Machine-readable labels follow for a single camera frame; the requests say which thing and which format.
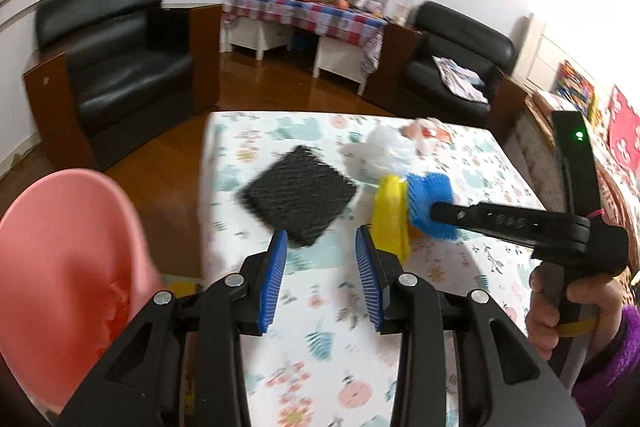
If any right hand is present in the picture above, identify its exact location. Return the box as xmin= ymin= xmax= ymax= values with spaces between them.
xmin=525 ymin=264 xmax=626 ymax=363

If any black foam net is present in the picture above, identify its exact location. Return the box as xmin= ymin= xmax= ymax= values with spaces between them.
xmin=239 ymin=145 xmax=357 ymax=247

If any yellow paper trash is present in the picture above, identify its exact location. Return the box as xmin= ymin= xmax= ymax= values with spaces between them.
xmin=369 ymin=174 xmax=410 ymax=265

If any yellow plastic stool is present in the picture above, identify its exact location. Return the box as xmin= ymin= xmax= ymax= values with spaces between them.
xmin=163 ymin=277 xmax=202 ymax=298

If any blue foam net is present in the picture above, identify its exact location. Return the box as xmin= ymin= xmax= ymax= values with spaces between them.
xmin=407 ymin=172 xmax=458 ymax=241

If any pink plastic bin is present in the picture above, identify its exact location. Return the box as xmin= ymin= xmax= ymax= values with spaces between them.
xmin=1 ymin=169 xmax=162 ymax=413

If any colourful picture pillow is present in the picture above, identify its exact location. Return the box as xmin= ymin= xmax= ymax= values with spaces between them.
xmin=554 ymin=61 xmax=596 ymax=117

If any red floral pillow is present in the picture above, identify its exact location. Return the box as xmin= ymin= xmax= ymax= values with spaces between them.
xmin=608 ymin=86 xmax=640 ymax=172

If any black leather armchair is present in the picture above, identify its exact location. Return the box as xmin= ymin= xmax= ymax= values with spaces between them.
xmin=363 ymin=1 xmax=526 ymax=143
xmin=23 ymin=0 xmax=222 ymax=170

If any cloth on armchair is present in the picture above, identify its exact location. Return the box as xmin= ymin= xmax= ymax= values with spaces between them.
xmin=433 ymin=56 xmax=488 ymax=104

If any white plastic bag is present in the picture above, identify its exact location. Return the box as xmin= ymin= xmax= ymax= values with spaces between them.
xmin=342 ymin=124 xmax=416 ymax=184

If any checkered cloth white bench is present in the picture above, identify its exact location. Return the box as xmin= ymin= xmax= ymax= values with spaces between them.
xmin=222 ymin=0 xmax=387 ymax=94

